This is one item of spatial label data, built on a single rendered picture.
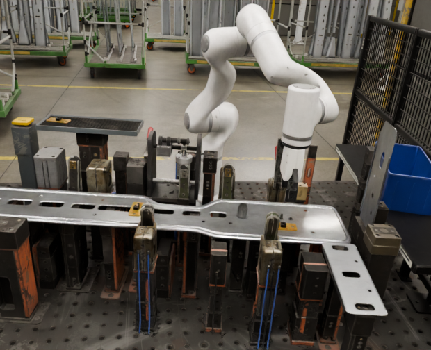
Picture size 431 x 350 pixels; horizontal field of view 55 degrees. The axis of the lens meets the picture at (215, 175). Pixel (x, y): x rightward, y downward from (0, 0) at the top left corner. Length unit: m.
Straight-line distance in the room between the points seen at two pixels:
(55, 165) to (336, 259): 0.95
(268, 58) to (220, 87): 0.39
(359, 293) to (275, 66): 0.64
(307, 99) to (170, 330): 0.80
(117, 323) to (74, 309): 0.16
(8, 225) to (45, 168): 0.30
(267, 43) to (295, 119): 0.25
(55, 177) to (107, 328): 0.53
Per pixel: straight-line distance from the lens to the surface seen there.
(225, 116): 1.73
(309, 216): 1.41
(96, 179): 1.49
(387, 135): 1.31
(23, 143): 1.74
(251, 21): 1.32
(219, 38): 1.45
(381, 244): 1.28
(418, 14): 4.11
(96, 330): 1.40
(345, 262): 1.23
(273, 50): 1.24
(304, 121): 1.14
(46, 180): 1.55
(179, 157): 1.48
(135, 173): 1.49
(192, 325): 1.39
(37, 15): 8.78
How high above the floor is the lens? 1.69
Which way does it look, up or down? 25 degrees down
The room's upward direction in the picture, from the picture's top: 4 degrees clockwise
